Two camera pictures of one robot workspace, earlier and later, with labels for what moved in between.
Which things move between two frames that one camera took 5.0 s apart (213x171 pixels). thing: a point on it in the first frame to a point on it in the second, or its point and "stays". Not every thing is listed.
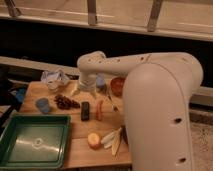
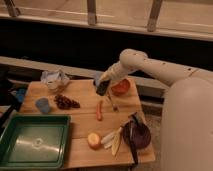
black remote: (85, 111) to (102, 87)
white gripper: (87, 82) to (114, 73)
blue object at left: (21, 94) stays
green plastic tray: (34, 142) stays
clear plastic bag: (54, 79) stays
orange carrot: (99, 110) stays
